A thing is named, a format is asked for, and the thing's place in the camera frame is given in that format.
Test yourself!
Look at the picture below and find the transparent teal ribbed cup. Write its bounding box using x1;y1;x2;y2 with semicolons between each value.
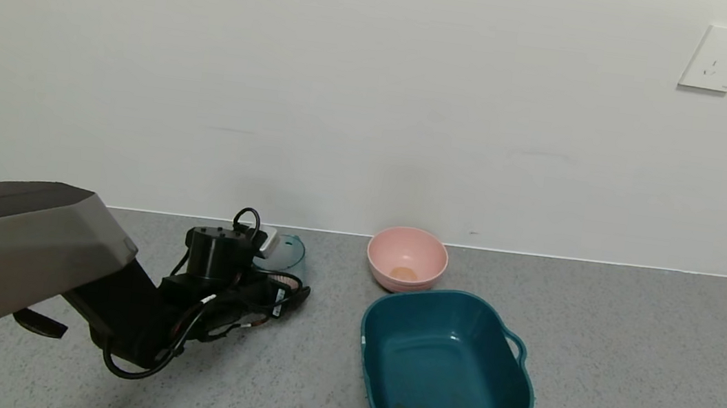
250;230;310;291

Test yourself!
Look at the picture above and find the black camera cable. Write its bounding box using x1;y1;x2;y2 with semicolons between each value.
100;192;264;394

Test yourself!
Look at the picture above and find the teal plastic basin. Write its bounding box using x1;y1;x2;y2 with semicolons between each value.
351;279;546;408

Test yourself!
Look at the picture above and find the pink bowl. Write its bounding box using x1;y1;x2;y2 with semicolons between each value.
363;223;452;299

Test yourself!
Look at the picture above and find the white wall socket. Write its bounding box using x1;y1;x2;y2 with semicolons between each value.
677;21;727;94

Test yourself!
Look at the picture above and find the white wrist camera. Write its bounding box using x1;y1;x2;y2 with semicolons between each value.
249;224;282;261

